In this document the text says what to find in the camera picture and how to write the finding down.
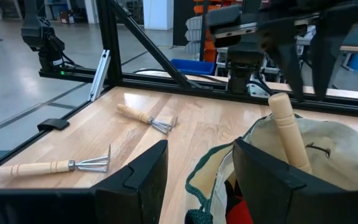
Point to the blue plastic bin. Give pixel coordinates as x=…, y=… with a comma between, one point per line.
x=194, y=67

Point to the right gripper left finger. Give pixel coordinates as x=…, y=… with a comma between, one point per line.
x=141, y=196

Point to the shelf rack with small bins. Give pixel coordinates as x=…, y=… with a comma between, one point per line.
x=194, y=34

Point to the red black garden glove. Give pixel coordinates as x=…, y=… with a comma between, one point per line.
x=241, y=214

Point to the black device with green light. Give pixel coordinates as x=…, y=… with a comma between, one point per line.
x=42, y=31

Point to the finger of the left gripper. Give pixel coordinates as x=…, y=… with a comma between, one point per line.
x=283, y=43
x=334, y=40

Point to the black table clamp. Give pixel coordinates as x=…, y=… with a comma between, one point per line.
x=53, y=124

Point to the cream green gardening bag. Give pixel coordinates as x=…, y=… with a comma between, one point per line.
x=337, y=161

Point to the silver aluminium bar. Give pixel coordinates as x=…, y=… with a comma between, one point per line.
x=99, y=76

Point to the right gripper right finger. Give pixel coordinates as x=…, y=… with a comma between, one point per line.
x=275, y=199

